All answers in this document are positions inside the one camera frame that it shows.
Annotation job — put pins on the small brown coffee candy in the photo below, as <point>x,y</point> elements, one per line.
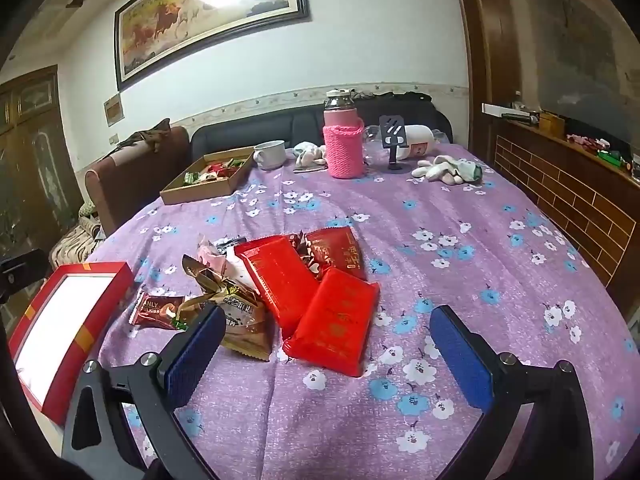
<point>156,311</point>

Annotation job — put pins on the dark red jujube packet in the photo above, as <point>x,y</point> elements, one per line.
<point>334,248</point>

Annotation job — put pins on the black leather sofa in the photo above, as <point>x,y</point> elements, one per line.
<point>305,123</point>

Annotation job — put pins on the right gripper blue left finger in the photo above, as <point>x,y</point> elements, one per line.
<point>186,356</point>

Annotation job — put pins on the gold brown snack bag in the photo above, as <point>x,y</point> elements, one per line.
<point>248,330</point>

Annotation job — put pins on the brown brick sideboard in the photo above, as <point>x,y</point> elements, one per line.
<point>594,204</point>

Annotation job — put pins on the patterned blanket pile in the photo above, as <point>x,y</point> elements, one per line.
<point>81,240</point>

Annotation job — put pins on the red snack pack front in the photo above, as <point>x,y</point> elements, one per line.
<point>334,330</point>

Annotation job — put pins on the thermos with pink sleeve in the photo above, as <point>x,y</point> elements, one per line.
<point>342,135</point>

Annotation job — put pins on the red gift box tray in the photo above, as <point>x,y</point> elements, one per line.
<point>59,328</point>

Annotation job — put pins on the purple floral tablecloth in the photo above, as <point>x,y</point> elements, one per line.
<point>485,250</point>

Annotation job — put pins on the white work gloves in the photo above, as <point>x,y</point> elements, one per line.
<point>448,170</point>

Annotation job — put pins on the brown armchair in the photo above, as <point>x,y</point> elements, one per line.
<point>122,182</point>

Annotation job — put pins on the framed horse painting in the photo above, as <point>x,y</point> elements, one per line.
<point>150,34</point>

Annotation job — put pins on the pink white 520 packet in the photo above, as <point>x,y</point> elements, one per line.
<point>220,257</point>

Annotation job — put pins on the long red snack pack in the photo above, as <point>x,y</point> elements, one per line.
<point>282,279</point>

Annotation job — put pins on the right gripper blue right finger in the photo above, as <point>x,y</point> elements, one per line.
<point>474,365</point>

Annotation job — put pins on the small wall plaque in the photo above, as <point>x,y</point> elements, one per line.
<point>113,110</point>

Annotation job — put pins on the black phone stand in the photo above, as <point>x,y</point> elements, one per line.
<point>393,137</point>

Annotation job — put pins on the white plastic bottle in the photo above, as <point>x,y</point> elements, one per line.
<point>420,139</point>

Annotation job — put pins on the white ceramic mug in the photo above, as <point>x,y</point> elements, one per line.
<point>270,155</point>

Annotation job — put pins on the wooden cabinet door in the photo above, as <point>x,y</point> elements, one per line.
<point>40,195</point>

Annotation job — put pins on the white cloth pile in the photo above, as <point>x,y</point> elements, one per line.
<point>308,155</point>

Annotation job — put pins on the brown cardboard snack tray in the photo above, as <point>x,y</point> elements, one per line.
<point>211,176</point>

